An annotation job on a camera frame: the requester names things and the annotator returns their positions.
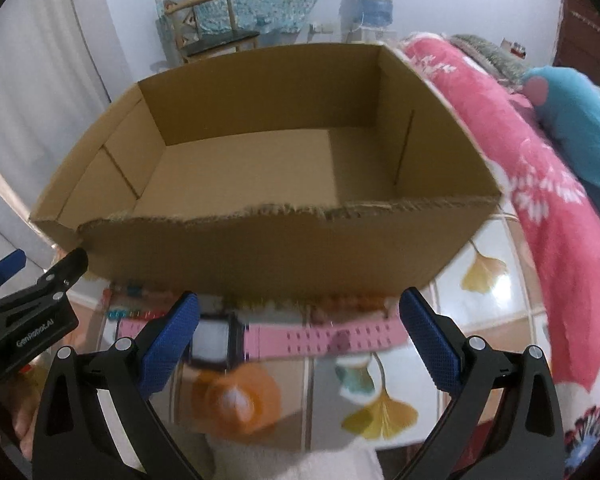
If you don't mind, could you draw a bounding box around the pink strap smart watch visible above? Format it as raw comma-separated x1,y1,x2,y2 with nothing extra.
116,312,411,366

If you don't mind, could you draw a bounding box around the ginkgo pattern tablecloth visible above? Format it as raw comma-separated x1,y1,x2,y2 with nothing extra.
69,211,556,456

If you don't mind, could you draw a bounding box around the white curtain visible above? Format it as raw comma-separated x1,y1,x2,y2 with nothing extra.
0,0,110,268

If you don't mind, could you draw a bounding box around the pink floral blanket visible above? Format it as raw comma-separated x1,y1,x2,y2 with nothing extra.
400,32,600,479

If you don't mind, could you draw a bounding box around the brown cardboard box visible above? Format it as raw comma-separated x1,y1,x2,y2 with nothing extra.
31,44,501,300

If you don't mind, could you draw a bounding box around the wooden chair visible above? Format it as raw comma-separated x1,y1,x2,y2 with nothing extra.
163,0,260,64

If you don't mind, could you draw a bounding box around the blue plush pillow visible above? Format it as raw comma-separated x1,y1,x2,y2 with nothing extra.
521,66,600,214

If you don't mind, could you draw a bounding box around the grey knitted blanket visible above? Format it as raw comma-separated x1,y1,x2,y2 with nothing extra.
448,34,528,89

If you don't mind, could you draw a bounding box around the water dispenser with bottle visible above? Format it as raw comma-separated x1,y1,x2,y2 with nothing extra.
339,0,393,42

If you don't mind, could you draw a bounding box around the dark red wooden door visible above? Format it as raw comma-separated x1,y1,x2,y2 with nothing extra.
553,0,600,87

